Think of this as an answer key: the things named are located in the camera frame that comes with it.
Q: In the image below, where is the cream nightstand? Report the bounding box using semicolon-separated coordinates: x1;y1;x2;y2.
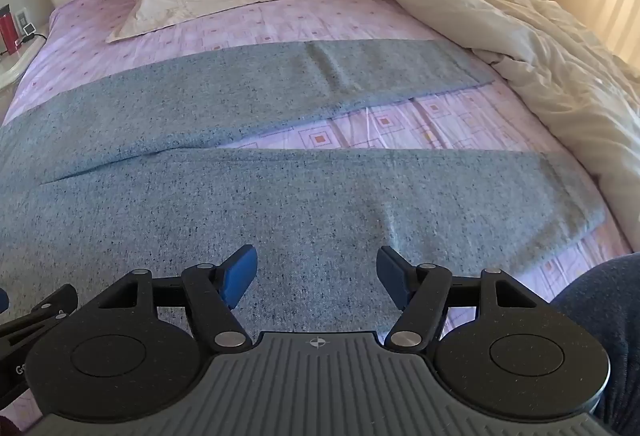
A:
0;29;51;92

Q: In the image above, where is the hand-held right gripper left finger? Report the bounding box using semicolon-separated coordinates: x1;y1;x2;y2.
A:
97;245;259;352

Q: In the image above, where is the red bottle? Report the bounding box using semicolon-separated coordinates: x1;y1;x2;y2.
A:
0;4;18;54

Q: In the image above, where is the grey speckled blanket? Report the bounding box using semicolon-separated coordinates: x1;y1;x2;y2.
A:
0;39;608;352

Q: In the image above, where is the cream duvet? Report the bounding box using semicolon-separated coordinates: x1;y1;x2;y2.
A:
320;0;640;262

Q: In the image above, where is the person's right leg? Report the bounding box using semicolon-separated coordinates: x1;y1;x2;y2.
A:
550;252;640;436

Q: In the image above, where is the bed with pink sheet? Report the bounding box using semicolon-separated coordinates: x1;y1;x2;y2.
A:
0;0;633;432

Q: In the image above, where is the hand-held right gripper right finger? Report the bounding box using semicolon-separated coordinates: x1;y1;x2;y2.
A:
376;245;538;352

